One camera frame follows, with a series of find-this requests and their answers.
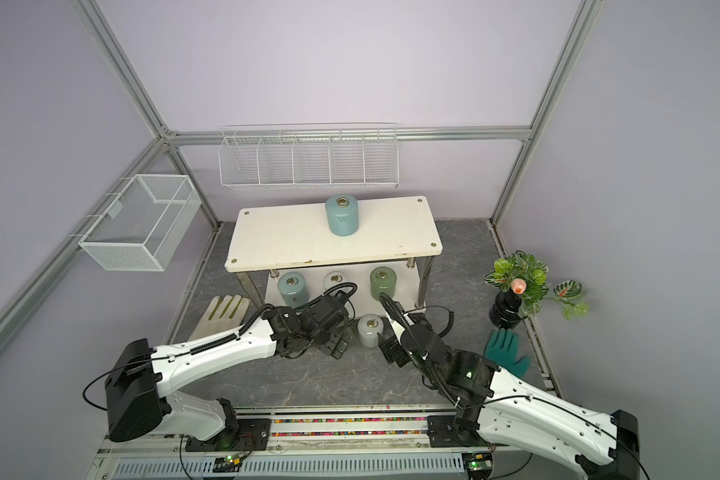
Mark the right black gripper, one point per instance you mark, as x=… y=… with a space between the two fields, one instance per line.
x=391 y=349

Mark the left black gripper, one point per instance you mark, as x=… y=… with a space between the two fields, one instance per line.
x=331 y=348

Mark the large white tea canister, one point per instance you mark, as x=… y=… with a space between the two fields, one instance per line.
x=369 y=328

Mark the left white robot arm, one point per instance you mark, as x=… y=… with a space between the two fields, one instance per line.
x=143 y=389

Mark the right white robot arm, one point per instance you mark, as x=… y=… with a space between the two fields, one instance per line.
x=495 y=406

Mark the small green tea canister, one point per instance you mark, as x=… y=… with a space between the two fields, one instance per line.
x=383 y=279

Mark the small white tea canister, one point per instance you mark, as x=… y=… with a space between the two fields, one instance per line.
x=334 y=278

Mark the small blue tea canister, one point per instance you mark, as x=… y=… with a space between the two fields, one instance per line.
x=293 y=289

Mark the white two-tier shelf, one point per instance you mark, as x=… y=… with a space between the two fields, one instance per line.
x=399 y=233

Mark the green rubber glove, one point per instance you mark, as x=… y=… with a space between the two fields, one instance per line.
x=502 y=348

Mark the beige work glove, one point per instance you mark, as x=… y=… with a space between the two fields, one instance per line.
x=222 y=314

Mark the artificial plant in black pot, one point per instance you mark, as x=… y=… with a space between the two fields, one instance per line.
x=522 y=283

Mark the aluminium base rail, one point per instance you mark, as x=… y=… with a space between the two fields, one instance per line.
x=362 y=443

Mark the long white wire basket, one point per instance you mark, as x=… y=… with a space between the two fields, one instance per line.
x=309 y=155

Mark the white mesh wall basket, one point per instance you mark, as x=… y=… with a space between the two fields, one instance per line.
x=143 y=225

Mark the aluminium cage frame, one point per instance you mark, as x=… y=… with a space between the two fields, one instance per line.
x=69 y=131

